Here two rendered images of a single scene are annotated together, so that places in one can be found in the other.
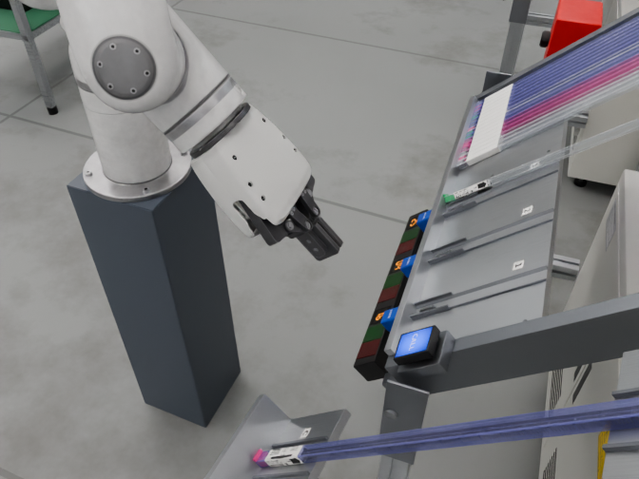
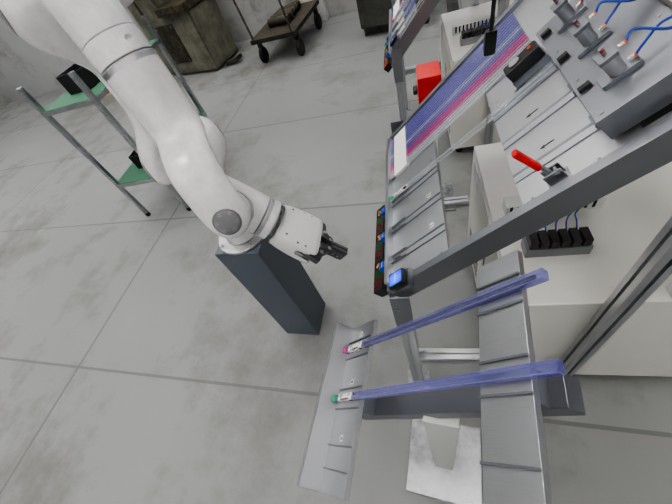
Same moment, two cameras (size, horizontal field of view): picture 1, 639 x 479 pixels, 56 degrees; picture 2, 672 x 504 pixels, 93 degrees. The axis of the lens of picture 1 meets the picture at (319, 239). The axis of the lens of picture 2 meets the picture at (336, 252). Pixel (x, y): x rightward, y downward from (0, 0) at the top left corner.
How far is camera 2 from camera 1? 0.12 m
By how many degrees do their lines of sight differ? 7
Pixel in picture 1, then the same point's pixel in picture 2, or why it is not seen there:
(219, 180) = (283, 245)
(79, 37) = (203, 216)
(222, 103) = (272, 212)
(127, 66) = (228, 220)
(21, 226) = (198, 271)
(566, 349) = (462, 260)
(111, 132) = not seen: hidden behind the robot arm
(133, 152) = not seen: hidden behind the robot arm
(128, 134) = not seen: hidden behind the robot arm
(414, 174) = (374, 176)
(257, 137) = (293, 219)
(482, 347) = (426, 270)
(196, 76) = (257, 206)
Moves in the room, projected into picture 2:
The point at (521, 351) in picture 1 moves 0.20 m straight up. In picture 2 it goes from (443, 266) to (442, 205)
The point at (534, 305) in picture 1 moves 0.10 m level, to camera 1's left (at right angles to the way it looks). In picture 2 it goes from (443, 243) to (403, 258)
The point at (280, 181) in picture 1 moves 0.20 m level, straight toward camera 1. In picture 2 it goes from (310, 234) to (339, 313)
